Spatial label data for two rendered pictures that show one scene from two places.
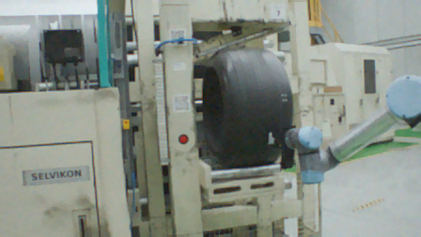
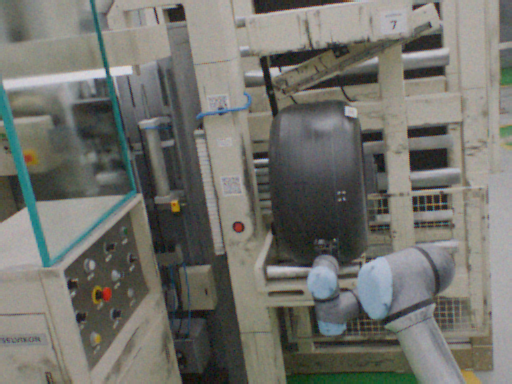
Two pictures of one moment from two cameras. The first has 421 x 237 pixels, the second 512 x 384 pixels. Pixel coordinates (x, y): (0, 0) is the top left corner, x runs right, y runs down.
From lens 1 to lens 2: 1.01 m
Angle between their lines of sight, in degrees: 27
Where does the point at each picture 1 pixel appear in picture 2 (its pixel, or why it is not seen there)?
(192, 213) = (256, 309)
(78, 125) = (31, 299)
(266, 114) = (316, 217)
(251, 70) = (299, 157)
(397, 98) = (363, 288)
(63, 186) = (28, 349)
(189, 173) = (249, 265)
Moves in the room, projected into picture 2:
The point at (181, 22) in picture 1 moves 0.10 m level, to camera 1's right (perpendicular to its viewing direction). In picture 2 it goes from (221, 85) to (248, 82)
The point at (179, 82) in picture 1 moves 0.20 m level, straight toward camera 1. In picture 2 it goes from (226, 161) to (202, 179)
